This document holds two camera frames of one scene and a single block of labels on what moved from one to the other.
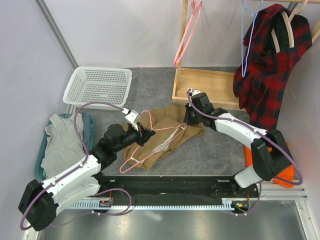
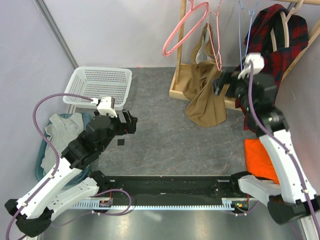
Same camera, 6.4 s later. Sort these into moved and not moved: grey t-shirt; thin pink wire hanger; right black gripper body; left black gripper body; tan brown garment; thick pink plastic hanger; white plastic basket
Moved: tan brown garment; thick pink plastic hanger; thin pink wire hanger; left black gripper body; right black gripper body
Not moved: white plastic basket; grey t-shirt
